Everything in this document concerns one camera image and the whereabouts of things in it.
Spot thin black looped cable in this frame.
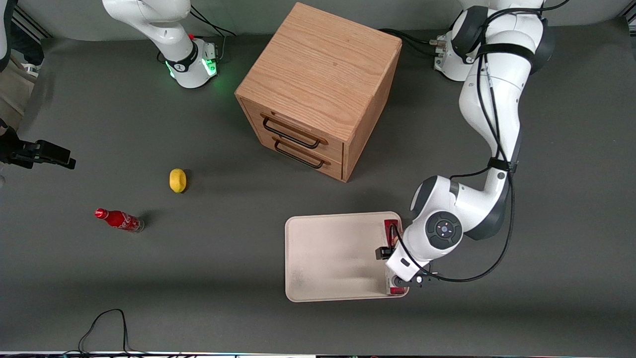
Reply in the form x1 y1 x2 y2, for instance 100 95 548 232
62 308 150 357

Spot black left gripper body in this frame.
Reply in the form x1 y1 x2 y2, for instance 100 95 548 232
375 246 433 290

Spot black left base cables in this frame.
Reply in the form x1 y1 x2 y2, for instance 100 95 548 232
380 28 446 56

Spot dark trouser leg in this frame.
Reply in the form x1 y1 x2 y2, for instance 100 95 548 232
9 22 46 66

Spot red cola bottle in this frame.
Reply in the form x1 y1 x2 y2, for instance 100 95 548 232
94 208 145 233

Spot red cookie box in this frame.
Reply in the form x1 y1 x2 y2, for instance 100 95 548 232
383 218 409 298

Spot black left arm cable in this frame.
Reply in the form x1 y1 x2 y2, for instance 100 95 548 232
390 0 572 283

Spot oak wooden drawer cabinet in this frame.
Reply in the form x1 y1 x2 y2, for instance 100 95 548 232
235 2 403 183

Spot beige plastic tray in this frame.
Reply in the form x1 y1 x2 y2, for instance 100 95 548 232
285 212 410 303

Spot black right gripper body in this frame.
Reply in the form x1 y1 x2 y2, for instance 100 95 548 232
0 119 38 169

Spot beige cloth bag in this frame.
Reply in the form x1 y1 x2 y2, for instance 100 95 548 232
0 55 38 132

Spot black base cables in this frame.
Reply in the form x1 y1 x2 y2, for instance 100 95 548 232
189 4 237 63
380 28 446 56

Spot black metal drawer handle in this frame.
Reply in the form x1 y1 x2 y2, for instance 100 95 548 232
273 138 326 170
262 115 323 150

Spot wooden drawer front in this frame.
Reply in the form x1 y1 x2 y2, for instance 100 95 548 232
241 98 345 163
255 130 344 181

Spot black right base cables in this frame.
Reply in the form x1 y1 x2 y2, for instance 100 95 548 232
189 4 237 63

